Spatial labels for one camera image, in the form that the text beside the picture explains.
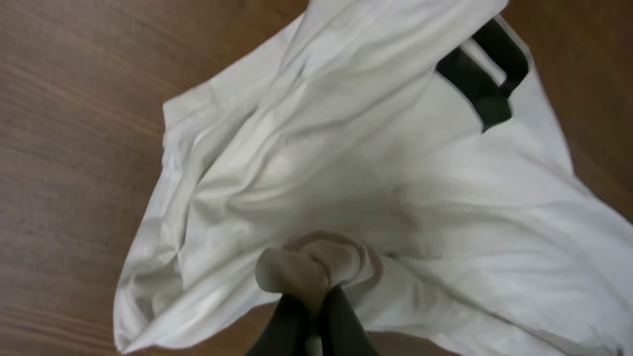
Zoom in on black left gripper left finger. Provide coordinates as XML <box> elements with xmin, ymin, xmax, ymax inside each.
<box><xmin>246</xmin><ymin>294</ymin><xmax>317</xmax><ymax>356</ymax></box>

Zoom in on white Puma t-shirt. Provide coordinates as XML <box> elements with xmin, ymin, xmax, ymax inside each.
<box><xmin>113</xmin><ymin>0</ymin><xmax>632</xmax><ymax>355</ymax></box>

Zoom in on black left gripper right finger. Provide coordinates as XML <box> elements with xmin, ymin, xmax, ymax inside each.
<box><xmin>318</xmin><ymin>286</ymin><xmax>379</xmax><ymax>356</ymax></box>

